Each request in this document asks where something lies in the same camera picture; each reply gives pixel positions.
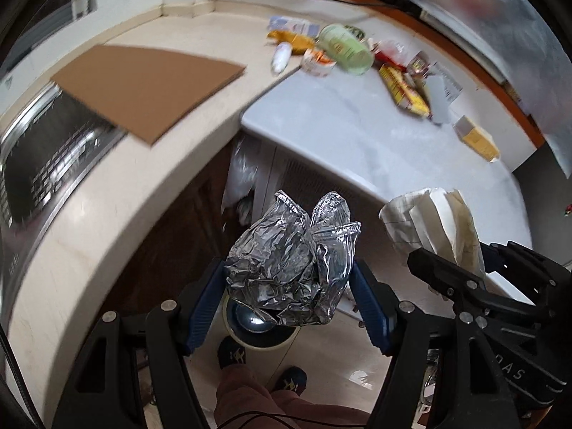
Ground pink trouser legs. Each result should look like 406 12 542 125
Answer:
214 365 369 428

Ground grey flat card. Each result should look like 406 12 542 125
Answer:
424 75 451 125

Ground blue white carton box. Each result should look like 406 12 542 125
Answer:
267 16 321 38

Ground yellow red long box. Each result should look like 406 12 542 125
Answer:
378 64 432 118

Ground round green-rimmed trash bin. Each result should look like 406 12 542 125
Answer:
222 295 300 351

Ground red plastic bag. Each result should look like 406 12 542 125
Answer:
373 40 411 66

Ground white printed paper packet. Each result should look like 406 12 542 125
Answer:
429 62 463 104

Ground brown wooden cabinet door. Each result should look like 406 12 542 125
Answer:
100 143 233 316

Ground blue slipper foot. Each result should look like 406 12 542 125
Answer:
272 366 307 396
217 336 246 370

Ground white paper bag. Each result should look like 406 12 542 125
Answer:
379 188 486 279

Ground left blue slipper foot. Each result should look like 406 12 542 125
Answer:
217 336 246 370

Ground green yellow wrapper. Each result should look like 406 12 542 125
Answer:
344 25 365 41

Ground yellow small box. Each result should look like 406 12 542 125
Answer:
454 115 500 162

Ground right blue slipper foot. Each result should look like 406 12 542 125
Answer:
272 366 307 396

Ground aluminium foil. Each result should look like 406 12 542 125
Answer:
225 190 362 326

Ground wire dish rack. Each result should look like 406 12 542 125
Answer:
1 91 117 226

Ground orange snack wrapper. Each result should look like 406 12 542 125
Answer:
267 30 315 55

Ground stainless steel sink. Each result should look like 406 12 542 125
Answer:
1 82 125 324

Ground green paper cup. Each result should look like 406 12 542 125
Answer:
317 23 374 75

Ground white small bottle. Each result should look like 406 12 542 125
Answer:
271 42 293 75

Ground orange white instant noodle bowl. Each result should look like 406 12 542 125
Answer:
301 48 336 77

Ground brown cardboard sheet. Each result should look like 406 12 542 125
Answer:
51 45 245 145

